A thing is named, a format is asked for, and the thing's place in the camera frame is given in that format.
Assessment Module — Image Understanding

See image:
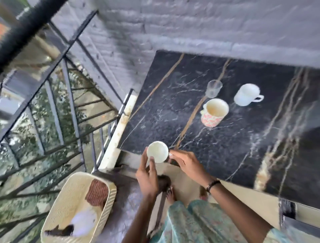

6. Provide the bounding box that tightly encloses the black metal railing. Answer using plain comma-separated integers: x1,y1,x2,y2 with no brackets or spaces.
0,0,134,243

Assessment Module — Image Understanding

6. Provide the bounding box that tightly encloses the white concrete ledge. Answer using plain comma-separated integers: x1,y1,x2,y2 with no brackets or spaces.
96,94,138,171

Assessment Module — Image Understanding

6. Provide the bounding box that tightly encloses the cream floral cup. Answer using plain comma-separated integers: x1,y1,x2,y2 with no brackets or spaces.
200,98,230,128

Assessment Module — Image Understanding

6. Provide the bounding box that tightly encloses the person's right hand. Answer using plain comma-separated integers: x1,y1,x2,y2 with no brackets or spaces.
169,149,215,188

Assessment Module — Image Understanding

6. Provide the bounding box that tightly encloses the person's foot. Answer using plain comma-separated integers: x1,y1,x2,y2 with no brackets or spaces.
166,186,177,206

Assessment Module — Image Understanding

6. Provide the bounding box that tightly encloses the black bead bracelet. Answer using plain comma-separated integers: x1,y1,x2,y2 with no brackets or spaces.
206,180,222,195

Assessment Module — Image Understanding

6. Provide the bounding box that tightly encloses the person's left hand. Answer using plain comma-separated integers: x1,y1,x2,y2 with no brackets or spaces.
136,147,160,197

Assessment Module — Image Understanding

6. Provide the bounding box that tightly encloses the brown checked cloth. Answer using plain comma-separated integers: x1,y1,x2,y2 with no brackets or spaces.
85,179,109,208

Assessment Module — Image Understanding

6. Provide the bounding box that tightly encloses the black marble table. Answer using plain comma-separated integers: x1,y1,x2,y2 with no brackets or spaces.
117,50,320,210

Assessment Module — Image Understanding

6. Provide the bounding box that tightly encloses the dark brown plastic stool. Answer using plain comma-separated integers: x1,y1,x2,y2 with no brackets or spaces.
94,164,173,243

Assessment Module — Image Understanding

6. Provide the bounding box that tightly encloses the cream plastic basket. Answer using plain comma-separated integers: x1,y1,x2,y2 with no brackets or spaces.
40,172,117,243

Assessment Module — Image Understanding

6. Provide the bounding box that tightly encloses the clear drinking glass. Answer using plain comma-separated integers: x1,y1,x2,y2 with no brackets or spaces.
205,79,223,98

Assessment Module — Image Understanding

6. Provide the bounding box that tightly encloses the person's left forearm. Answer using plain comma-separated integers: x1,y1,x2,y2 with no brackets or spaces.
122,193,158,243

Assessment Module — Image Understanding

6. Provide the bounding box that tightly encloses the white spray bottle black head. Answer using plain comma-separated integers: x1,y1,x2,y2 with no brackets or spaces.
44,209,97,238

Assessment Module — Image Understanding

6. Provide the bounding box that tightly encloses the green leafy tree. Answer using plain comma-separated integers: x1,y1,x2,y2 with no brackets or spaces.
0,50,113,243

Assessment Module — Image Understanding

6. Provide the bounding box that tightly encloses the person's right forearm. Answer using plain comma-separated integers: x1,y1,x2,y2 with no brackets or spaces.
209,181,273,243

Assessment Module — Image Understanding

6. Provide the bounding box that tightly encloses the white mug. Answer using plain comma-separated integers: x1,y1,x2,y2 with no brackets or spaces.
234,83,265,107
146,141,173,164

